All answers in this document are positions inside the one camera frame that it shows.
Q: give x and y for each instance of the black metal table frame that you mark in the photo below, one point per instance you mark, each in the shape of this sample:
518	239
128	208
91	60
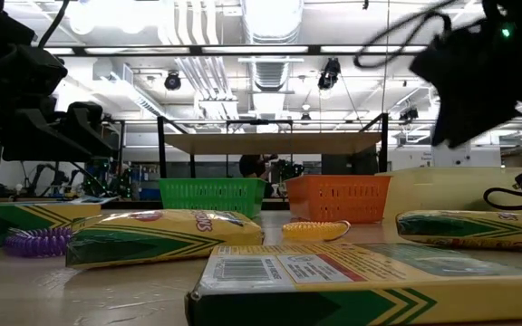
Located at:
314	50

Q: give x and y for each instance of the yellow plastic basket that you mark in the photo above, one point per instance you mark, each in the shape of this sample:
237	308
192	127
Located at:
447	190

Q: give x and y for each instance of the yellow spiral coil band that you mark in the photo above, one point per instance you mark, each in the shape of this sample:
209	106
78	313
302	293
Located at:
313	231

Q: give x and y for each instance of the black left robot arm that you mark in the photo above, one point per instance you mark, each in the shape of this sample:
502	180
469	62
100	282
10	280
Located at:
7	54

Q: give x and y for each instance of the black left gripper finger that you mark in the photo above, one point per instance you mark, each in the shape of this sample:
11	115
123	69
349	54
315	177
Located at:
91	131
43	140

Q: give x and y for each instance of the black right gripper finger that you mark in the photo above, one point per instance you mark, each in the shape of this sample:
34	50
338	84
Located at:
469	122

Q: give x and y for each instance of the wooden shelf riser black legs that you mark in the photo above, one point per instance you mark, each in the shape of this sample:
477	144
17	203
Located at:
270	143

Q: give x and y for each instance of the small yellow crayon box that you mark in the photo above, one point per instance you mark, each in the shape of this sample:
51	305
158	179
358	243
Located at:
161	235
469	228

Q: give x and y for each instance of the white pillar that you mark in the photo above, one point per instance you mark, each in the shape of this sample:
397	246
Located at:
453	156

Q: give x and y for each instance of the yellow crayon box with barcode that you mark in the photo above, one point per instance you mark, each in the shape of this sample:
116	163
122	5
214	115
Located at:
370	285

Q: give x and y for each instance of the black background robot arm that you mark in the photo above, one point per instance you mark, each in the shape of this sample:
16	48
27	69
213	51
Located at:
293	172

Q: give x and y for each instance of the purple spiral coil band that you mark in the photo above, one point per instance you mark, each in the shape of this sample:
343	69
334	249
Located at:
39	242

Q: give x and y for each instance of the green plastic basket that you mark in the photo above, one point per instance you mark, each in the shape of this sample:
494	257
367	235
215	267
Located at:
211	197

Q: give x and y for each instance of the orange plastic basket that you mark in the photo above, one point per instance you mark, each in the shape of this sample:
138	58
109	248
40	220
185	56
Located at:
338	199

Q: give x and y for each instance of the black ceiling spotlight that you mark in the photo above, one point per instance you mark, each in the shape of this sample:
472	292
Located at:
172	81
329	74

